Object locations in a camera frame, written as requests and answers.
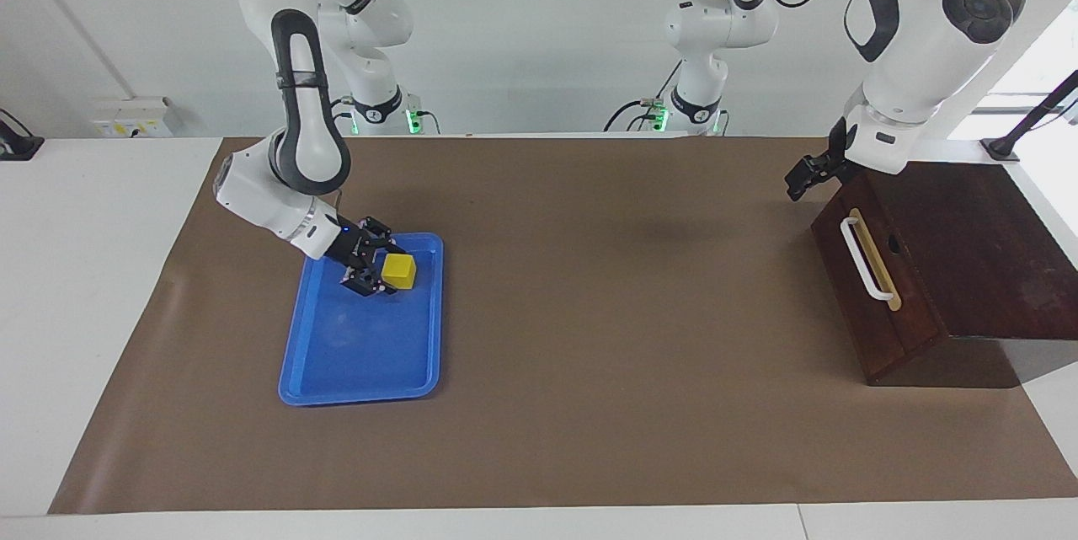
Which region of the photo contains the brown table mat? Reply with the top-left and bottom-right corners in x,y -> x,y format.
48,136 -> 1078,516

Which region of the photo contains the white wall outlet box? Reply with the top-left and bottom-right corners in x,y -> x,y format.
91,98 -> 173,138

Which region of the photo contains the blue plastic tray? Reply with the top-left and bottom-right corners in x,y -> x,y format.
278,233 -> 445,407

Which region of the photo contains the dark wooden cabinet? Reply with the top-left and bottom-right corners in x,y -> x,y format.
842,159 -> 1078,389

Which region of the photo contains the black table clamp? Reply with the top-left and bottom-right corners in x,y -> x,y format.
0,109 -> 45,162

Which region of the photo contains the wooden drawer with white handle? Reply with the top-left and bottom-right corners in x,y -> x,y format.
811,172 -> 948,385

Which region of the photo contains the yellow cube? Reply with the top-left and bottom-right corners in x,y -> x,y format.
381,252 -> 418,291

